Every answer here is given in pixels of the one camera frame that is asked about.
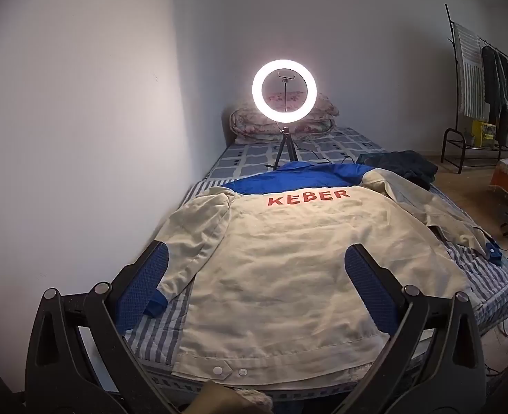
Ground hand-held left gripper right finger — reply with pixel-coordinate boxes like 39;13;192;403
336;244;488;414

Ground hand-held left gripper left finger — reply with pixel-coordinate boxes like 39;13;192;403
25;240;181;414

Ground beige and blue jacket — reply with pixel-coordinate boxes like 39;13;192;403
144;161;507;391

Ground dark clothes pile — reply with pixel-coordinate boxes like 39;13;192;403
356;150;439;190

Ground black metal clothes rack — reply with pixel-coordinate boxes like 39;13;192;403
441;3;508;175

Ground dark hanging clothes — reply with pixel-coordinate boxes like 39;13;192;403
480;45;508;145

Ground blue grey checked bedsheet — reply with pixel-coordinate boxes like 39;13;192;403
204;127;388;182

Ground black tripod legs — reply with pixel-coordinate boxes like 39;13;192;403
260;126;300;169

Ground folded floral quilt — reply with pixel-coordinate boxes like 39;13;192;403
229;92;340;144

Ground yellow box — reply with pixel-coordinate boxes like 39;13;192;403
471;119;497;146

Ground black phone holder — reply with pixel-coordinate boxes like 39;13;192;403
277;70;297;113

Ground striped hanging cloth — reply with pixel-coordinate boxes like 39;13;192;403
452;23;487;120

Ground white ring light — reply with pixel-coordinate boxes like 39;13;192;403
252;59;318;124

